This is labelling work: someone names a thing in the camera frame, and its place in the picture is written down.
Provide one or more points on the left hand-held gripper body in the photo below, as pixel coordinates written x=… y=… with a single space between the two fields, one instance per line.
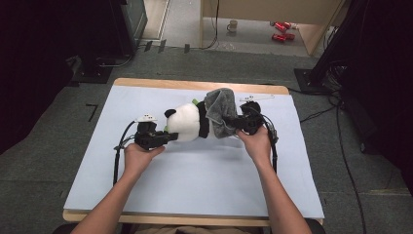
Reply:
x=147 y=136

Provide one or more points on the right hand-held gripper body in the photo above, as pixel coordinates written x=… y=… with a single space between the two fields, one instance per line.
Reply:
x=251 y=118

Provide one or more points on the grey fluffy towel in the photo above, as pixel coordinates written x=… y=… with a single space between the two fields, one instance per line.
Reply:
x=222 y=107

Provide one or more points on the panda plush toy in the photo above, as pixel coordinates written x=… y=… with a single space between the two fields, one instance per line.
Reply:
x=185 y=122

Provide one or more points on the person's left hand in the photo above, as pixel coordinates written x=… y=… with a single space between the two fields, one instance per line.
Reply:
x=139 y=159

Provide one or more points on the person's right hand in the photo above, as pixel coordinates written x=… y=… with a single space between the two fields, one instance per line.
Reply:
x=258 y=146

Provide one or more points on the pale blue table sheet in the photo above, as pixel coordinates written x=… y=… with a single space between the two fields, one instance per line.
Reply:
x=195 y=175

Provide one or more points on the wooden table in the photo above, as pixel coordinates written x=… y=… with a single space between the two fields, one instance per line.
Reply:
x=162 y=84

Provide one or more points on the black angled tape mark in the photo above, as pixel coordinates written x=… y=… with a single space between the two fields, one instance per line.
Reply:
x=93 y=111

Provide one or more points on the red can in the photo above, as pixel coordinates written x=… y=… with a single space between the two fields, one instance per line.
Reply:
x=287 y=24
x=280 y=27
x=278 y=37
x=290 y=36

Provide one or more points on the black tape strip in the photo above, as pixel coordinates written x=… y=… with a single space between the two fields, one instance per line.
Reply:
x=162 y=46
x=187 y=48
x=148 y=46

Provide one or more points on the person's beige trousers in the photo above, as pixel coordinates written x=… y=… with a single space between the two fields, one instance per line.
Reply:
x=195 y=230

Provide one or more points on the beige mug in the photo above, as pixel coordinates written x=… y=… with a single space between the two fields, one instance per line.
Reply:
x=232 y=26

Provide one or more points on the dark cabinet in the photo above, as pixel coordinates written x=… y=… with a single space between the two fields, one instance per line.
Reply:
x=130 y=26

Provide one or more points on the black curtain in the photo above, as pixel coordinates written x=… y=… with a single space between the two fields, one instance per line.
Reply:
x=29 y=65
x=383 y=81

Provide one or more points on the beige wooden desk frame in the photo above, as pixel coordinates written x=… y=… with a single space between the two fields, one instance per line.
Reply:
x=259 y=9

